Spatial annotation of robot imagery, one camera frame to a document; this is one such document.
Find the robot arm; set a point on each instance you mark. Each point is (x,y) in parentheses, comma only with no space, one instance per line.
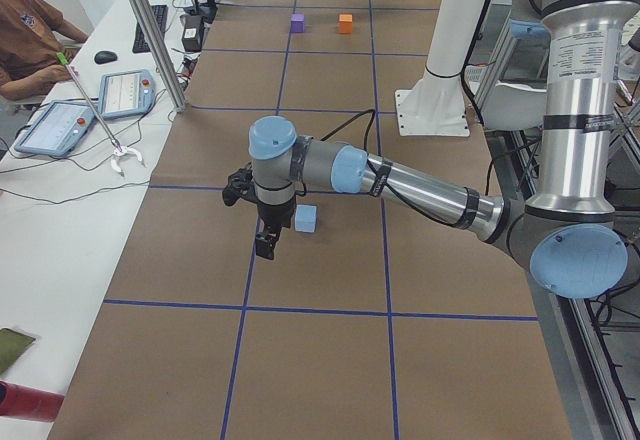
(563,234)

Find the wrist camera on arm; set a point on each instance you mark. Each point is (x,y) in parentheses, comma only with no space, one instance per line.
(239,186)

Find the person in brown shirt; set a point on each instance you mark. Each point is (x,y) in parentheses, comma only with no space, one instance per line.
(29,48)

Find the brown paper table cover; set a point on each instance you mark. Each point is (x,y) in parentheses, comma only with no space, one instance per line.
(379,325)

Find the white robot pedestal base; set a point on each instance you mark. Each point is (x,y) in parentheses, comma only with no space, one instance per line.
(435,106)

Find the black computer mouse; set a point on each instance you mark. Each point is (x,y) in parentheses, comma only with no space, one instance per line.
(104,57)

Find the red cylinder bottle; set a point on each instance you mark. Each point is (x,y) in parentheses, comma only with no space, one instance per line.
(25,403)

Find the green bean bag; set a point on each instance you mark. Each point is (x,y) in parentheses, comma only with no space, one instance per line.
(12,345)

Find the black power adapter box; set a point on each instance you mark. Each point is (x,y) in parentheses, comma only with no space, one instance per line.
(193,33)

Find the near teach pendant tablet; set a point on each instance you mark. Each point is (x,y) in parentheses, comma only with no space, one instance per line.
(57,130)

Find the light blue foam block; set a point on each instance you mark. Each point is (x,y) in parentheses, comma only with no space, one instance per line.
(305,219)

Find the orange foam block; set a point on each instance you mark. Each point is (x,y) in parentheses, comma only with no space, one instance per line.
(345,24)

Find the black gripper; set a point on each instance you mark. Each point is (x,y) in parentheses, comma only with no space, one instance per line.
(274,215)

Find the far teach pendant tablet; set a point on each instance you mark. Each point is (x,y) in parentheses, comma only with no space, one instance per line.
(126,94)

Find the purple foam block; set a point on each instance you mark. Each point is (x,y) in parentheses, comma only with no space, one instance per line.
(297,23)

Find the teach pendant tablet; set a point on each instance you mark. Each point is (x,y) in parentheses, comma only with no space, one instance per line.
(126,94)
(57,130)

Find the reacher grabber stick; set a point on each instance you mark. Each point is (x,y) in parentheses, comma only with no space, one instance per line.
(120,151)

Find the aluminium frame post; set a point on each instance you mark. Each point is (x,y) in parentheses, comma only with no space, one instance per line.
(143,13)

